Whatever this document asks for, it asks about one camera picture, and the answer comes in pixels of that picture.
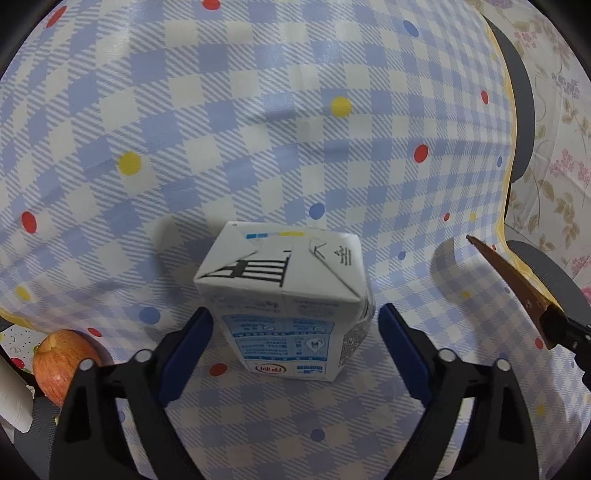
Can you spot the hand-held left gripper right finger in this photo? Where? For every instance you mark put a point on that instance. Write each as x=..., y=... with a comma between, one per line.
x=406, y=355

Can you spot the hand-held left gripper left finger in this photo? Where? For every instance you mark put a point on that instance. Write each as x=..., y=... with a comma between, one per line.
x=184, y=355

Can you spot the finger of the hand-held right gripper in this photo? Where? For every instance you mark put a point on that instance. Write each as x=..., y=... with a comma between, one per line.
x=570, y=332

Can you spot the white milk carton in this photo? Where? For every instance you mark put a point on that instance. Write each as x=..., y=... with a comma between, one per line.
x=286, y=300

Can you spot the red apple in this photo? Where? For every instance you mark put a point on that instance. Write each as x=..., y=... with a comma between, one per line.
x=62, y=364

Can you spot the white paper roll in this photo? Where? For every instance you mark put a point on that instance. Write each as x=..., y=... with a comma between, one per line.
x=14, y=397

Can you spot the grey chair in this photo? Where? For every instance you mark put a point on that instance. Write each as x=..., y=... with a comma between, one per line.
x=521, y=115

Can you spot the blue checkered tablecloth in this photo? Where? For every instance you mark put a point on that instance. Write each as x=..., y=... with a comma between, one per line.
x=277, y=138

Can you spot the floral wall cloth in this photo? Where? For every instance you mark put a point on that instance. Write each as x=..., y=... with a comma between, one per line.
x=558, y=115

